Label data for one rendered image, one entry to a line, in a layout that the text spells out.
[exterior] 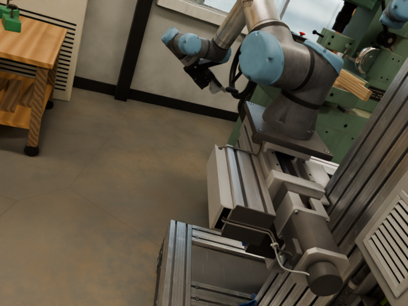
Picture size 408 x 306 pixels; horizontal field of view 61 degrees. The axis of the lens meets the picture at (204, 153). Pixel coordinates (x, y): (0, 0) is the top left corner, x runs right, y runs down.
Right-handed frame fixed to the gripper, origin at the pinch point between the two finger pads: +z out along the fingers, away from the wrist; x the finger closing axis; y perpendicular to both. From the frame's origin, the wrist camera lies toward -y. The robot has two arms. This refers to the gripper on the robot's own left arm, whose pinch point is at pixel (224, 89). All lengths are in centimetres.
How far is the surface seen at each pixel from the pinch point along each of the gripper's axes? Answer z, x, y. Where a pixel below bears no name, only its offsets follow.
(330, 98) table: 19.1, 27.9, -29.8
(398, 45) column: 35, 10, -69
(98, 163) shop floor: -2, -29, 81
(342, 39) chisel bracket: 19, 2, -53
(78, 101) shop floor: -17, -104, 89
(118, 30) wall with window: -27, -130, 36
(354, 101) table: 28, 28, -37
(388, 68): 34, 19, -57
